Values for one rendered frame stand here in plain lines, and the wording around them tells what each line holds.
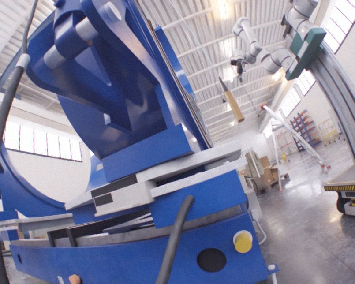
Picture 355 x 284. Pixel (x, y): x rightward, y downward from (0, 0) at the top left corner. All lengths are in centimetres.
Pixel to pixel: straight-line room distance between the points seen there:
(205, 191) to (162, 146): 19
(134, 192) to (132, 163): 10
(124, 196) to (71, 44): 49
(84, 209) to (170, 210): 52
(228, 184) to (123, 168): 34
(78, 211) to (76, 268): 66
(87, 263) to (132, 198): 92
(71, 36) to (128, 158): 42
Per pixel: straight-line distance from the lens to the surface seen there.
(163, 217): 57
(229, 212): 88
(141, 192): 54
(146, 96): 102
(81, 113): 121
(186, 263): 96
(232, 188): 52
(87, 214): 94
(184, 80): 516
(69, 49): 57
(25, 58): 54
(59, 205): 234
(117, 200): 59
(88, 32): 55
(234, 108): 166
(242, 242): 79
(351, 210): 161
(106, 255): 121
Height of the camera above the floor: 75
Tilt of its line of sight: 16 degrees up
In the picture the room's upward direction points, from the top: 19 degrees counter-clockwise
